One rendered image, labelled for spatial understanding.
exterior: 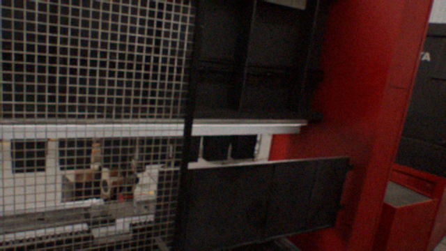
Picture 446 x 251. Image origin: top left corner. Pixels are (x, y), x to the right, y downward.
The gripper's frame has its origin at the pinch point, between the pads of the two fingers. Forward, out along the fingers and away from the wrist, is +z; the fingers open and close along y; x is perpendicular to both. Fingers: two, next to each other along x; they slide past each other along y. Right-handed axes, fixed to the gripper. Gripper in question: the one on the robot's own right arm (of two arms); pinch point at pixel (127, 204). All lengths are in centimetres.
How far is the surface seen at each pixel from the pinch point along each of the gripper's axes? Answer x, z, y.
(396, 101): 120, -66, 113
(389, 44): 107, -95, 119
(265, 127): 75, -52, 54
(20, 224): -61, -5, 46
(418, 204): 173, 0, 92
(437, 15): 675, -293, -184
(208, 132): 34, -49, 55
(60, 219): -43, -5, 45
